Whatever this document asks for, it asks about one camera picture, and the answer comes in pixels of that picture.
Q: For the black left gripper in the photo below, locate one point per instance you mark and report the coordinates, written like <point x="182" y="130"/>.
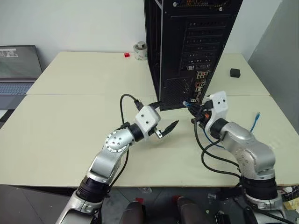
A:
<point x="157" y="132"/>

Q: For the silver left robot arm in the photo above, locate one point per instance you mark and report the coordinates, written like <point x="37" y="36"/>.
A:
<point x="109" y="161"/>

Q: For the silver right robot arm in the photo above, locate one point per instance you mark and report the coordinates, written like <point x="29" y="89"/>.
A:
<point x="252" y="154"/>

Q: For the black computer tower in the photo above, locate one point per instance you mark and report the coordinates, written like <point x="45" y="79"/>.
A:
<point x="187" y="46"/>

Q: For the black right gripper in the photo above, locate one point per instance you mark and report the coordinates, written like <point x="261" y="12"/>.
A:
<point x="205" y="113"/>

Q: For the small red block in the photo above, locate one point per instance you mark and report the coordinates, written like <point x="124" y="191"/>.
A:
<point x="126" y="55"/>

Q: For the silver metal cylinder weight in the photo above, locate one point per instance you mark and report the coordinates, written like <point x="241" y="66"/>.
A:
<point x="141" y="45"/>

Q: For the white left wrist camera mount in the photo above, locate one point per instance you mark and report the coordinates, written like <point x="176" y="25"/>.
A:
<point x="147" y="119"/>

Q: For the grey laptop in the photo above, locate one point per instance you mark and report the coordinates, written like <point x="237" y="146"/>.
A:
<point x="16" y="67"/>

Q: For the small black box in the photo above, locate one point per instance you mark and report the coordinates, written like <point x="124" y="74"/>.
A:
<point x="234" y="72"/>

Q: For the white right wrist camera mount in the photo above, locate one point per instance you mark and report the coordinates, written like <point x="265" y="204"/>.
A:
<point x="218" y="105"/>

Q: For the dark rounded shape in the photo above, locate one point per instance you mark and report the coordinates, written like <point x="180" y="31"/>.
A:
<point x="190" y="211"/>
<point x="134" y="213"/>

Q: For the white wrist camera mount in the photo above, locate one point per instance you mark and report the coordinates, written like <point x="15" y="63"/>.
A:
<point x="147" y="119"/>
<point x="218" y="105"/>

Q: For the white tape roll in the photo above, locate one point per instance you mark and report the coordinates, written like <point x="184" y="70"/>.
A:
<point x="139" y="55"/>

